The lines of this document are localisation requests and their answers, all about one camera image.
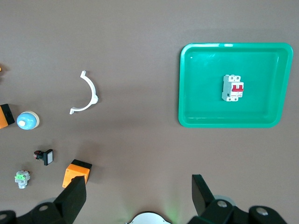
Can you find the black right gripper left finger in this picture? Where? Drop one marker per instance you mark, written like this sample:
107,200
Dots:
67,205

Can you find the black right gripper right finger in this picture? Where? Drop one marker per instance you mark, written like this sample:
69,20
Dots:
210,210

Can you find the white red circuit breaker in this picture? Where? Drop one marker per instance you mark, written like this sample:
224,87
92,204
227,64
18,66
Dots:
231,88

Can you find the black square push button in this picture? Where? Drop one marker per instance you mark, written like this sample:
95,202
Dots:
45,156

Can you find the blue dome buzzer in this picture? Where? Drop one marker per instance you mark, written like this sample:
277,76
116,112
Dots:
26,121

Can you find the small white curved clamp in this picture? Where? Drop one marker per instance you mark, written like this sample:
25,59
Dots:
93,91

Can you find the green plastic tray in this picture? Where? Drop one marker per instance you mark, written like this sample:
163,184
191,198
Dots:
203,70

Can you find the orange push-button enclosure box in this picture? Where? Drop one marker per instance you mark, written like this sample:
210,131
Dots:
74,171
4,116

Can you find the grey switch with green top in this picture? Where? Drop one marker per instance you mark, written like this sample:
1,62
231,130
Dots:
22,178

